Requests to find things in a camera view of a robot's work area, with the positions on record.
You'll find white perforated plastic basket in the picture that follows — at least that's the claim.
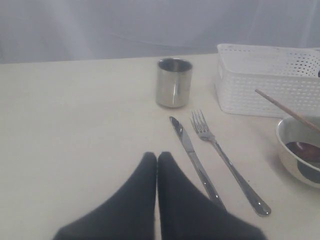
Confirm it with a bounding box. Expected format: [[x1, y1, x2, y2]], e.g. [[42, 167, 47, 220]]
[[215, 43, 320, 118]]

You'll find dark wooden spoon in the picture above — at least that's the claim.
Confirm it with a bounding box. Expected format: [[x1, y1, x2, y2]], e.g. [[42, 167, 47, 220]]
[[286, 141, 320, 163]]

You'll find silver table knife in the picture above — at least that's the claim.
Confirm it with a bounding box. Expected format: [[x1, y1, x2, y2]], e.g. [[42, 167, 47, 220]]
[[169, 116, 227, 211]]

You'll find silver metal fork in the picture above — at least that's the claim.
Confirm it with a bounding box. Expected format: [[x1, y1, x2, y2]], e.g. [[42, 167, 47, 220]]
[[191, 110, 272, 217]]

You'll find white speckled ceramic bowl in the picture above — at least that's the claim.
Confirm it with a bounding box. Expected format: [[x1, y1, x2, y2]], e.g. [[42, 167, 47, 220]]
[[275, 116, 320, 189]]

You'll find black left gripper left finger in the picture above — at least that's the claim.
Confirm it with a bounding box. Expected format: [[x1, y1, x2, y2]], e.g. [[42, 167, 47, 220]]
[[54, 152, 157, 240]]

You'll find shiny steel cup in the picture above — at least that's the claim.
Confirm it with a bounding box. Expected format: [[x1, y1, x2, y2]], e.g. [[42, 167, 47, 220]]
[[155, 57, 193, 108]]

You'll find wooden chopstick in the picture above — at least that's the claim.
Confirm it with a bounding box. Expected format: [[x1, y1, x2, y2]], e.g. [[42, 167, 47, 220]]
[[255, 89, 320, 133]]

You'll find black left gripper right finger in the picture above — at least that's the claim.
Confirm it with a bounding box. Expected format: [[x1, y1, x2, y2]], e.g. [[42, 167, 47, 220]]
[[157, 152, 250, 240]]

